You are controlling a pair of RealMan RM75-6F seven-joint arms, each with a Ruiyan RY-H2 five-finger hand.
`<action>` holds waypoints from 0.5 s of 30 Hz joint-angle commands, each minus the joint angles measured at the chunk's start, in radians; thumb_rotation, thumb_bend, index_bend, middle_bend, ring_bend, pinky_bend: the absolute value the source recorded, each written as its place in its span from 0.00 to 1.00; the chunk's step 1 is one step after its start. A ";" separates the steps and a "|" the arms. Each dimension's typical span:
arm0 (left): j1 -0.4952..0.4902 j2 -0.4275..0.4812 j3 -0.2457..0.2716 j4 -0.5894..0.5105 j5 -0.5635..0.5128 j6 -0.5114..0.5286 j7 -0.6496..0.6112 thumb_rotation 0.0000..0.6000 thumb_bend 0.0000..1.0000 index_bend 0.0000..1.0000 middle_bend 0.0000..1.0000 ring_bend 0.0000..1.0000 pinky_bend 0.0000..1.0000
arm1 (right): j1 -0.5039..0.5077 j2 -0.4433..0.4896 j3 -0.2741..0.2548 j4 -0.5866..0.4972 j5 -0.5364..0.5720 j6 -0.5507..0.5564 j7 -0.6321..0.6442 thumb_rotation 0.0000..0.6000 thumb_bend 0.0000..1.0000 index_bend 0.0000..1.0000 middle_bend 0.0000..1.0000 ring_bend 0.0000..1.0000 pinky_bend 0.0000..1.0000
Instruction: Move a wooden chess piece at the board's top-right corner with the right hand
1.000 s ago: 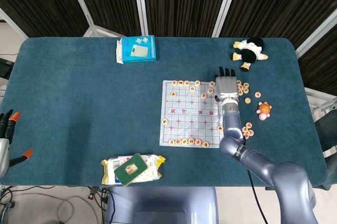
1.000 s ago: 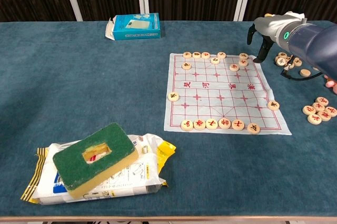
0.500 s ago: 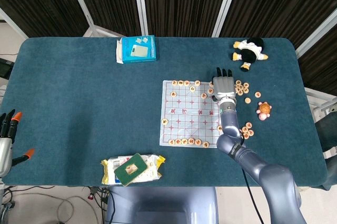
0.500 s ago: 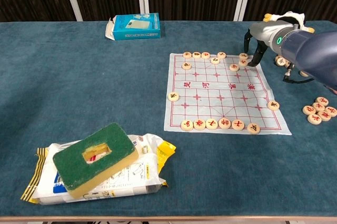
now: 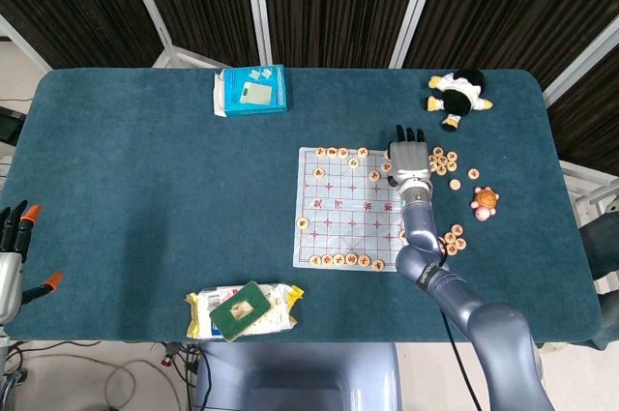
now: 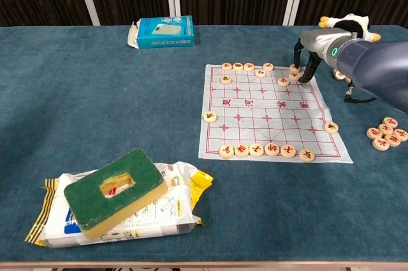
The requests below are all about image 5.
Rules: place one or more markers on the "left orange-tipped robot hand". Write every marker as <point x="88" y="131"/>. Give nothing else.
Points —
<point x="9" y="280"/>

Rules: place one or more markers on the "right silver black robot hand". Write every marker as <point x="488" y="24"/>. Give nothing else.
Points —
<point x="410" y="157"/>

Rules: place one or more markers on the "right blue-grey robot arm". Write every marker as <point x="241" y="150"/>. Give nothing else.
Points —
<point x="421" y="227"/>

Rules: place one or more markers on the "blank round wooden chess piece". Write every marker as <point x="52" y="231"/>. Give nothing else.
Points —
<point x="455" y="184"/>

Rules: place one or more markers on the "white Chinese chess board mat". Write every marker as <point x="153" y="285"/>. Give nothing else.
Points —
<point x="353" y="208"/>

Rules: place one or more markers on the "black white penguin plush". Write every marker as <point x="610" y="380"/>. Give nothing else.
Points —
<point x="459" y="96"/>

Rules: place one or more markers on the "pink orange turtle toy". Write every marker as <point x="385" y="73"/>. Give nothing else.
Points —
<point x="485" y="200"/>

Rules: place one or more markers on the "black electronic device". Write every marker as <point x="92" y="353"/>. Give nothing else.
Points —
<point x="8" y="126"/>

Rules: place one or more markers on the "teal felt table mat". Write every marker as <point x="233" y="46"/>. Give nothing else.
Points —
<point x="145" y="188"/>

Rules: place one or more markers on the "blue cardboard scale box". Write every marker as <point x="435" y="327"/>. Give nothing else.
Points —
<point x="254" y="92"/>

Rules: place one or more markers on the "red black connector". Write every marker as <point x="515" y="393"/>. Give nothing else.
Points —
<point x="168" y="359"/>

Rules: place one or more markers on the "white metal rack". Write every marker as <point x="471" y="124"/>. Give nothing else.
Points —
<point x="587" y="179"/>

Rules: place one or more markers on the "white yellow wipes pack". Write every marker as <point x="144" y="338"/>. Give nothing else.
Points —
<point x="280" y="314"/>

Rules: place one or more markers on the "dark grey fabric bundle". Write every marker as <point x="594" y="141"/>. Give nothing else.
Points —
<point x="602" y="246"/>

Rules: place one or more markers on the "green yellow scouring sponge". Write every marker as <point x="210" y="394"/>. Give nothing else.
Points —
<point x="227" y="319"/>

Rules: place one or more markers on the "white partition base foot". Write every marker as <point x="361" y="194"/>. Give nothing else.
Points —
<point x="186" y="57"/>

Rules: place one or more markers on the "blue-grey robot torso cover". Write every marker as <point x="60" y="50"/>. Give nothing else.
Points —
<point x="300" y="377"/>

